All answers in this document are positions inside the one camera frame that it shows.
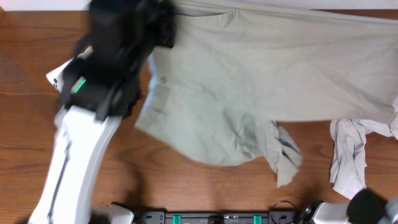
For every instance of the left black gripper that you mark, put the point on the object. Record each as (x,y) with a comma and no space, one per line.
(158,23)

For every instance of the khaki green shorts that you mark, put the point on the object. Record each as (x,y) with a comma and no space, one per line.
(239,67)

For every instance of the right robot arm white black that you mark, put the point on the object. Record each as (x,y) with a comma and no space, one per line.
(366,207)

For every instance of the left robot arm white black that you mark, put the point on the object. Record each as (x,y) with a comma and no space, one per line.
(100,86)

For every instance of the black folded garment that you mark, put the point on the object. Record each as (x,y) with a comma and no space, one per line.
(132,103)

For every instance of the white folded shirt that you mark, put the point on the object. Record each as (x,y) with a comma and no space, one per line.
(55,77)

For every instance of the light striped crumpled shirt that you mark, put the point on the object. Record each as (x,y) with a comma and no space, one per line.
(347,172)

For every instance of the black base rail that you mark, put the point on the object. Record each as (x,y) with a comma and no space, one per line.
(273,217)

